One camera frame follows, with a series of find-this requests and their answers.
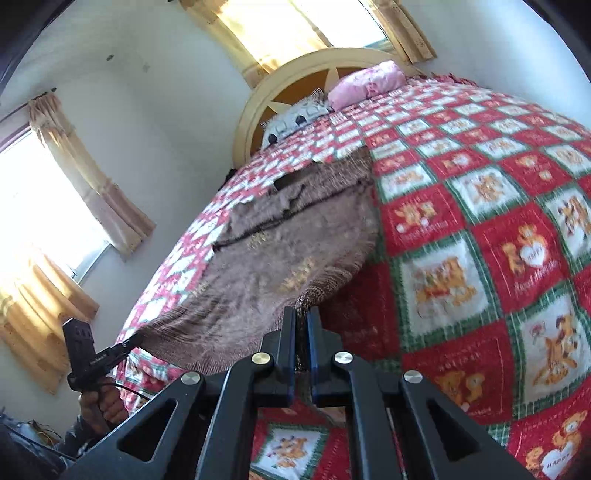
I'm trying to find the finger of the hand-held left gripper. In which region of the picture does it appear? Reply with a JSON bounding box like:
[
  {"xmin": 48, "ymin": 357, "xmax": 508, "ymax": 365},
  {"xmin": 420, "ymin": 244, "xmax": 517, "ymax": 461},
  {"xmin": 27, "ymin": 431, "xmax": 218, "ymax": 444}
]
[{"xmin": 111, "ymin": 333, "xmax": 145, "ymax": 365}]

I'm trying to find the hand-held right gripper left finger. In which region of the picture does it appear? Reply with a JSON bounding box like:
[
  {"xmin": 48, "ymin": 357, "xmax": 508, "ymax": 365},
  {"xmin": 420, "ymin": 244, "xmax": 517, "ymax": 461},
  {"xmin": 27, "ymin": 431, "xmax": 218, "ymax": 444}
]
[{"xmin": 60, "ymin": 306, "xmax": 298, "ymax": 480}]

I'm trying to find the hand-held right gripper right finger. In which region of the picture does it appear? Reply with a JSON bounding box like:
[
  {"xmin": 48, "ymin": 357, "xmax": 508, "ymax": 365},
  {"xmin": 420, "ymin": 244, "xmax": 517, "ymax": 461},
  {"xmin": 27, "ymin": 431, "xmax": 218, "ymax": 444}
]
[{"xmin": 307, "ymin": 306, "xmax": 536, "ymax": 480}]

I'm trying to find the brown knitted sweater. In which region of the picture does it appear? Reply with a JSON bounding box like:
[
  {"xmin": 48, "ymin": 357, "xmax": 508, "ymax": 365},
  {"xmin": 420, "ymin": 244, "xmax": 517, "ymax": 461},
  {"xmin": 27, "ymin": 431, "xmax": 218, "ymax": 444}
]
[{"xmin": 121, "ymin": 147, "xmax": 382, "ymax": 372}]

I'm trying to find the person's left forearm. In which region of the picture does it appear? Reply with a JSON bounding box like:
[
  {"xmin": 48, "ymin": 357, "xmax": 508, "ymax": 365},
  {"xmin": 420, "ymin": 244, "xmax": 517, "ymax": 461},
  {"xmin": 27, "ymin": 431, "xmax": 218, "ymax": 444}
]
[{"xmin": 54, "ymin": 413, "xmax": 107, "ymax": 464}]

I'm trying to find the person's left hand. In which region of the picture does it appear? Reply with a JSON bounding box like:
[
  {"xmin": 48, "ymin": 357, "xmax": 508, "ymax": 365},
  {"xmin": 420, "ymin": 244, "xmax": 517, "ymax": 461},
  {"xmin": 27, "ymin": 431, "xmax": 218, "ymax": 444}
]
[{"xmin": 78, "ymin": 377, "xmax": 129, "ymax": 439}]

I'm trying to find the wide yellow curtain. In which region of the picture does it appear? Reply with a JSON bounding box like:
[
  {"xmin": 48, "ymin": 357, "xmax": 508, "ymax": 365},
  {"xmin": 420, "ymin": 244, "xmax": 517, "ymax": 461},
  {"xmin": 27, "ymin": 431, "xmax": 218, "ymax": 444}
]
[{"xmin": 0, "ymin": 249, "xmax": 101, "ymax": 395}]

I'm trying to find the side window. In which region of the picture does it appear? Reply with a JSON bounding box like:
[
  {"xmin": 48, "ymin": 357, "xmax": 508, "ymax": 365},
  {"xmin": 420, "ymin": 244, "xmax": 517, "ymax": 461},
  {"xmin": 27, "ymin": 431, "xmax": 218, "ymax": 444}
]
[{"xmin": 0, "ymin": 124, "xmax": 112, "ymax": 284}]

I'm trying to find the narrow beige curtain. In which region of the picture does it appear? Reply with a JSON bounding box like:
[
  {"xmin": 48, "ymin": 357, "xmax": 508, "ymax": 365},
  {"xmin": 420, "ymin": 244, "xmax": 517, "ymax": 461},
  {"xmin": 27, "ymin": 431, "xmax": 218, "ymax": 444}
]
[
  {"xmin": 369, "ymin": 0, "xmax": 438, "ymax": 64},
  {"xmin": 28, "ymin": 92, "xmax": 157, "ymax": 263}
]

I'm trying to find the red checked printed blanket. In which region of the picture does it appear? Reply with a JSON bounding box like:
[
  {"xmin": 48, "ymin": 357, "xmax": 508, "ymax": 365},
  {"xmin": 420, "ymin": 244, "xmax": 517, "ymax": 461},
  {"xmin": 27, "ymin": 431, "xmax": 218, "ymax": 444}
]
[{"xmin": 113, "ymin": 74, "xmax": 591, "ymax": 480}]

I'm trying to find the cream arched bed headboard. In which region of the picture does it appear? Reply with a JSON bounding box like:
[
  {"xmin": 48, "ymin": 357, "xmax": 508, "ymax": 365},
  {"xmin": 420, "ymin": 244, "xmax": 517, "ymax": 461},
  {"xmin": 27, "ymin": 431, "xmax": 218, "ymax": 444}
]
[{"xmin": 232, "ymin": 47, "xmax": 423, "ymax": 168}]

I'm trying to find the grey patterned pillow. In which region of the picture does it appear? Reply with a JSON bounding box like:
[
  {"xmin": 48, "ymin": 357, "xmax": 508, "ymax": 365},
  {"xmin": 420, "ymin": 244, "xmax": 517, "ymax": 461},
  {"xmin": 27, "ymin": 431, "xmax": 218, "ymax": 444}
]
[{"xmin": 261, "ymin": 90, "xmax": 333, "ymax": 148}]

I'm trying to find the dark curtain rod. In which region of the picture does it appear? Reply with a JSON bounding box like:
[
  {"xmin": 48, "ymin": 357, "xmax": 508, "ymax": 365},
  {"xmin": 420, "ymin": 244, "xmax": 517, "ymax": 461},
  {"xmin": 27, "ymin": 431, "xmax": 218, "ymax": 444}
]
[{"xmin": 0, "ymin": 87, "xmax": 58, "ymax": 127}]

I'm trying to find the pink pillow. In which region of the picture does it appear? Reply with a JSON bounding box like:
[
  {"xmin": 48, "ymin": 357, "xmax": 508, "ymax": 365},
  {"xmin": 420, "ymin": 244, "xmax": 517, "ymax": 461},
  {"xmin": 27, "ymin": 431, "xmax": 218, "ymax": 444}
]
[{"xmin": 327, "ymin": 60, "xmax": 407, "ymax": 112}]

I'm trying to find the yellow patterned curtain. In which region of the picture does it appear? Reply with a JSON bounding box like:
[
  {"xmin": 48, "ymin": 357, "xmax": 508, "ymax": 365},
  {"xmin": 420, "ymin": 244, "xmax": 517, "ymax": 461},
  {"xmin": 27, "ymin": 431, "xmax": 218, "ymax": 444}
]
[{"xmin": 179, "ymin": 0, "xmax": 334, "ymax": 89}]

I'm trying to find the window behind bed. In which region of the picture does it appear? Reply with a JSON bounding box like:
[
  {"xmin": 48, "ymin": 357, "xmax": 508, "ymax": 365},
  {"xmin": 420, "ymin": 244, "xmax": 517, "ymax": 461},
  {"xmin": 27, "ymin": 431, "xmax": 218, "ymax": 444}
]
[{"xmin": 295, "ymin": 0, "xmax": 391, "ymax": 49}]

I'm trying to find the black cable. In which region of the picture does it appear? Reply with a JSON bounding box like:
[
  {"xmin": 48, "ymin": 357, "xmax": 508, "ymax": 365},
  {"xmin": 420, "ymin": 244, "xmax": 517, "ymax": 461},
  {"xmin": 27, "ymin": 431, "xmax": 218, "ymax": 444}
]
[{"xmin": 112, "ymin": 381, "xmax": 153, "ymax": 402}]

